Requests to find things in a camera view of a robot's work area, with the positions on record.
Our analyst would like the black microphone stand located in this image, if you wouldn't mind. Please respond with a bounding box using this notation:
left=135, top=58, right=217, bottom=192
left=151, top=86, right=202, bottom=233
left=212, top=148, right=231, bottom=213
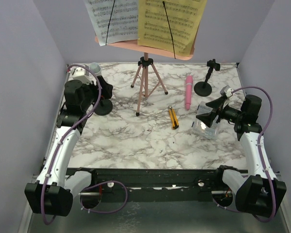
left=194, top=59, right=221, bottom=97
left=94, top=99, right=113, bottom=116

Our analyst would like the white microphone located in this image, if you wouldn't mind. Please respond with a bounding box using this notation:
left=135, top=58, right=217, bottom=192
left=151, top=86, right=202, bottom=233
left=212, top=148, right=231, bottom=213
left=89, top=62, right=101, bottom=76

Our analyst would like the pink microphone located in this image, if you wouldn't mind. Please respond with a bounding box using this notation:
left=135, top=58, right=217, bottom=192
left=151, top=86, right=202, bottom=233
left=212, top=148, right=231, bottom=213
left=185, top=75, right=193, bottom=110

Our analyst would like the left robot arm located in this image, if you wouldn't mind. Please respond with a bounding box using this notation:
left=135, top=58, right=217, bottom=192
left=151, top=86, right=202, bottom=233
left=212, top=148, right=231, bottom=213
left=24, top=75, right=113, bottom=216

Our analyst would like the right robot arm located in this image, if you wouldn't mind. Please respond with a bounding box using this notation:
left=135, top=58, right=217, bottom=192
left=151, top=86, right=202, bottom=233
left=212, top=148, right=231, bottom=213
left=196, top=95, right=287, bottom=218

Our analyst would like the clear plastic compartment box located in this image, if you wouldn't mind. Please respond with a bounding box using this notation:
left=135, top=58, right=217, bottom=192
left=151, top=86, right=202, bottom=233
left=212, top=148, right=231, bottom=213
left=192, top=101, right=220, bottom=140

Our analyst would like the yellow utility knife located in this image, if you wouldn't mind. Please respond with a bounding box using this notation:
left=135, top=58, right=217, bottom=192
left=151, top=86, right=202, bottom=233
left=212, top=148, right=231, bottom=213
left=168, top=106, right=179, bottom=130

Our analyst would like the pink tripod music stand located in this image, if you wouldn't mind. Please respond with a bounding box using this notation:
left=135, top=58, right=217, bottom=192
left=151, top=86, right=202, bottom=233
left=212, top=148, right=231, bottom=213
left=108, top=40, right=194, bottom=117

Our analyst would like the white sheet music page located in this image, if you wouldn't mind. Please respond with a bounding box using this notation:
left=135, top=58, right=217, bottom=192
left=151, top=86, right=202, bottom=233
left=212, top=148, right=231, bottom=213
left=84, top=0, right=139, bottom=46

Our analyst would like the yellow sheet music page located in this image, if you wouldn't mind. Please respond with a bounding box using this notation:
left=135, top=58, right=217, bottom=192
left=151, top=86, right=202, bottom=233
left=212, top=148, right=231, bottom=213
left=137, top=0, right=207, bottom=56

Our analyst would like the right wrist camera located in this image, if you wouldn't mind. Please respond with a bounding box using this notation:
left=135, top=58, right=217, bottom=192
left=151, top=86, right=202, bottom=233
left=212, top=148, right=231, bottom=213
left=220, top=85, right=234, bottom=100

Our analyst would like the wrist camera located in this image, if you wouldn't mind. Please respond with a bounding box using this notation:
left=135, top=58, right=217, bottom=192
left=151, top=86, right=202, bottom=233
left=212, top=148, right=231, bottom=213
left=69, top=67, right=91, bottom=84
left=220, top=85, right=234, bottom=100

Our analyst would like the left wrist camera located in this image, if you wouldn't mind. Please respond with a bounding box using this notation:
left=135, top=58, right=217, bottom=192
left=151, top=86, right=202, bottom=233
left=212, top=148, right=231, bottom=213
left=69, top=67, right=91, bottom=84

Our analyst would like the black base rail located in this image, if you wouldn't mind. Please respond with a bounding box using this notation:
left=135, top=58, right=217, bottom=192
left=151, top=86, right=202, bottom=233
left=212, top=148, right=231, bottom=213
left=40, top=166, right=274, bottom=203

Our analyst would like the aluminium frame rail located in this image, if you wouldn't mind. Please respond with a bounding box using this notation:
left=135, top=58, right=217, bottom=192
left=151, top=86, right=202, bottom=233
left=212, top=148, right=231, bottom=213
left=31, top=174, right=44, bottom=184

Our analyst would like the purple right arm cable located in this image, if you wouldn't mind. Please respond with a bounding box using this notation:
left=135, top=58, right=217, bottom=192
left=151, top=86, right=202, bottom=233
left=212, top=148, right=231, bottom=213
left=212, top=86, right=279, bottom=223

